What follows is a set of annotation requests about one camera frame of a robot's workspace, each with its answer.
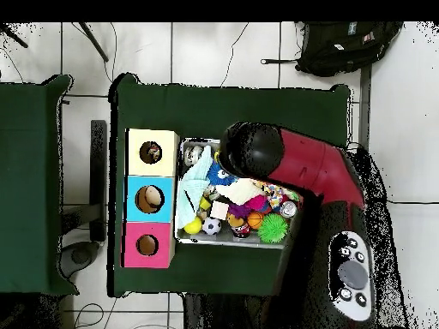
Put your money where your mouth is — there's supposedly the polka dot cloth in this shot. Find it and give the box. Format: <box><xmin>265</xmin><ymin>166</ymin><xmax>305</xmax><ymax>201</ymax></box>
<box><xmin>145</xmin><ymin>141</ymin><xmax>163</xmax><ymax>164</ymax></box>
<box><xmin>262</xmin><ymin>183</ymin><xmax>286</xmax><ymax>210</ymax></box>

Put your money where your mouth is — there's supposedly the shallow clear mesh bin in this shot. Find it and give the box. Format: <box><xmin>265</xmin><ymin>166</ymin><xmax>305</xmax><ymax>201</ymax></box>
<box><xmin>174</xmin><ymin>137</ymin><xmax>304</xmax><ymax>249</ymax></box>

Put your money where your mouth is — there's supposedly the wooden box with three holes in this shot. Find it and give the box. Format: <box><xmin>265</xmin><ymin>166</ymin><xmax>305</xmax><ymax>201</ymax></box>
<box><xmin>122</xmin><ymin>129</ymin><xmax>180</xmax><ymax>269</ymax></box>

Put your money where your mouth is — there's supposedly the blue spiky toy with eyes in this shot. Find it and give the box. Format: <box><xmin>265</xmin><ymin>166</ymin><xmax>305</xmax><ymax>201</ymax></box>
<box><xmin>205</xmin><ymin>160</ymin><xmax>238</xmax><ymax>186</ymax></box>

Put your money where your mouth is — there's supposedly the cream knitted cloth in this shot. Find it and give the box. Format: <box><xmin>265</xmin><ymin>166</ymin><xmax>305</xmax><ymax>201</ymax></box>
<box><xmin>215</xmin><ymin>177</ymin><xmax>265</xmax><ymax>206</ymax></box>

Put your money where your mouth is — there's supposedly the mint green knitted cloth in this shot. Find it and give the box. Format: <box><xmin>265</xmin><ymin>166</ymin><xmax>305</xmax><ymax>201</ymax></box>
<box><xmin>174</xmin><ymin>145</ymin><xmax>214</xmax><ymax>230</ymax></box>

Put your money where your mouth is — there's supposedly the green spiky ball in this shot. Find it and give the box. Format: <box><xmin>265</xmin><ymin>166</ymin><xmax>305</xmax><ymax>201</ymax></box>
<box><xmin>256</xmin><ymin>212</ymin><xmax>290</xmax><ymax>244</ymax></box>

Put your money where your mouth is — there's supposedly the dark green tablecloth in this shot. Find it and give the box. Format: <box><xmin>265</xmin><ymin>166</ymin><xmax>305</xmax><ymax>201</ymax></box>
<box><xmin>0</xmin><ymin>74</ymin><xmax>80</xmax><ymax>296</ymax></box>
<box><xmin>107</xmin><ymin>73</ymin><xmax>352</xmax><ymax>298</ymax></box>

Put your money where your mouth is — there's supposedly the black upright panel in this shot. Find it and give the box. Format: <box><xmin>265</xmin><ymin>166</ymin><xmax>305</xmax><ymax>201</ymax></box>
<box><xmin>89</xmin><ymin>119</ymin><xmax>108</xmax><ymax>242</ymax></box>

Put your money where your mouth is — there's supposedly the grey stand base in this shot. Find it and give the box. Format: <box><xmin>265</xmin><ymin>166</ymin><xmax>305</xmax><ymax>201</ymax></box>
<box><xmin>59</xmin><ymin>241</ymin><xmax>101</xmax><ymax>279</ymax></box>

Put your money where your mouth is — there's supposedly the black backpack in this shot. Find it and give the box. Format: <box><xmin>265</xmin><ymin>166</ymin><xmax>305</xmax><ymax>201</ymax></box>
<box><xmin>259</xmin><ymin>21</ymin><xmax>405</xmax><ymax>78</ymax></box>

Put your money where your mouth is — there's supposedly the black tripod leg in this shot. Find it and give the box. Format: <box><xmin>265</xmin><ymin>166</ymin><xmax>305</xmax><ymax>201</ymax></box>
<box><xmin>79</xmin><ymin>21</ymin><xmax>110</xmax><ymax>63</ymax></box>
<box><xmin>0</xmin><ymin>23</ymin><xmax>29</xmax><ymax>49</ymax></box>

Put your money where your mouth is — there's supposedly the black power cable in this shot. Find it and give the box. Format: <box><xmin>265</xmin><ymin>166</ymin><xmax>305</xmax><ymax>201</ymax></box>
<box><xmin>387</xmin><ymin>200</ymin><xmax>439</xmax><ymax>206</ymax></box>

